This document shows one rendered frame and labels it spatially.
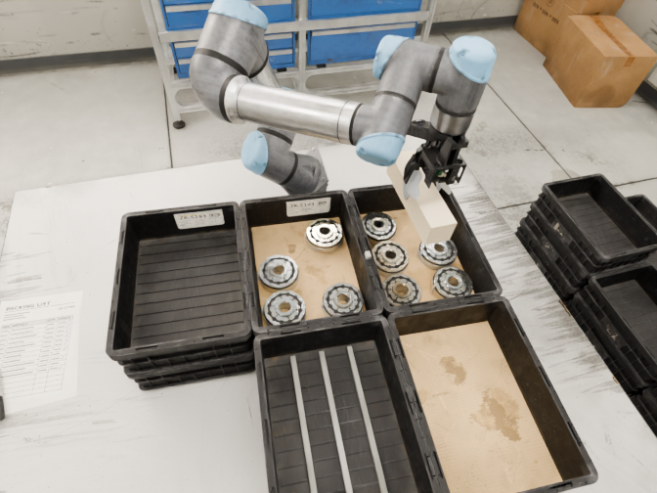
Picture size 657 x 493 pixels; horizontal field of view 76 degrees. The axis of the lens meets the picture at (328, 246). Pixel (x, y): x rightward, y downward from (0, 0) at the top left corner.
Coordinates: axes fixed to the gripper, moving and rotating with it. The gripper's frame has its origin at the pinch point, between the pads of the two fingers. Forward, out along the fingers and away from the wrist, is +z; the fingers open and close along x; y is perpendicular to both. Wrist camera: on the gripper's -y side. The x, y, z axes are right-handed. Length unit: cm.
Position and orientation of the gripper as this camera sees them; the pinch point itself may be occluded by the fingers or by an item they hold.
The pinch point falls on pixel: (419, 191)
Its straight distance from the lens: 99.7
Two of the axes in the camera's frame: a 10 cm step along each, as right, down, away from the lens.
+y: 2.8, 7.8, -5.6
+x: 9.6, -1.9, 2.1
